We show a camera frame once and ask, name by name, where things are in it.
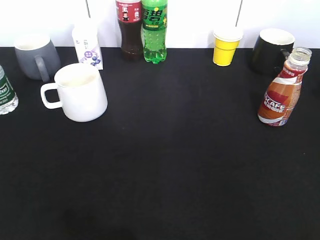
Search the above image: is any green sprite bottle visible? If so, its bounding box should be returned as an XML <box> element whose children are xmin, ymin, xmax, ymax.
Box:
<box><xmin>141</xmin><ymin>0</ymin><xmax>168</xmax><ymax>64</ymax></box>

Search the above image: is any white blueberry yogurt bottle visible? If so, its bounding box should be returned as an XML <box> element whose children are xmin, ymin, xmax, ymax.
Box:
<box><xmin>71</xmin><ymin>18</ymin><xmax>103</xmax><ymax>70</ymax></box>

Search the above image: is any grey ceramic mug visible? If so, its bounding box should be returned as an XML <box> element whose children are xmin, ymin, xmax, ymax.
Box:
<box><xmin>14</xmin><ymin>33</ymin><xmax>61</xmax><ymax>83</ymax></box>

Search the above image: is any clear water bottle green label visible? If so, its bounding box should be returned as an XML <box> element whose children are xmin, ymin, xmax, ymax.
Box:
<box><xmin>0</xmin><ymin>66</ymin><xmax>19</xmax><ymax>115</ymax></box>

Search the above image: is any orange nescafe coffee bottle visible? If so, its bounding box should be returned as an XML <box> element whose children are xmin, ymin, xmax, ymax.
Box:
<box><xmin>257</xmin><ymin>47</ymin><xmax>312</xmax><ymax>127</ymax></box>

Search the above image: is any black ceramic mug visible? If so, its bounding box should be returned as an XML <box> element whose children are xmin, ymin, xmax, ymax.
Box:
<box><xmin>249</xmin><ymin>28</ymin><xmax>296</xmax><ymax>78</ymax></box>

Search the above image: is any cola bottle red label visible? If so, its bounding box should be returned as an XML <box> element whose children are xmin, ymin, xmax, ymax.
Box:
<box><xmin>115</xmin><ymin>0</ymin><xmax>143</xmax><ymax>61</ymax></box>

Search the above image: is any white ceramic mug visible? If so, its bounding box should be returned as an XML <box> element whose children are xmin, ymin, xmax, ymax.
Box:
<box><xmin>40</xmin><ymin>63</ymin><xmax>108</xmax><ymax>122</ymax></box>

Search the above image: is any yellow paper cup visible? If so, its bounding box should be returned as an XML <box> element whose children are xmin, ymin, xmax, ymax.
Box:
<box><xmin>212</xmin><ymin>26</ymin><xmax>244</xmax><ymax>67</ymax></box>

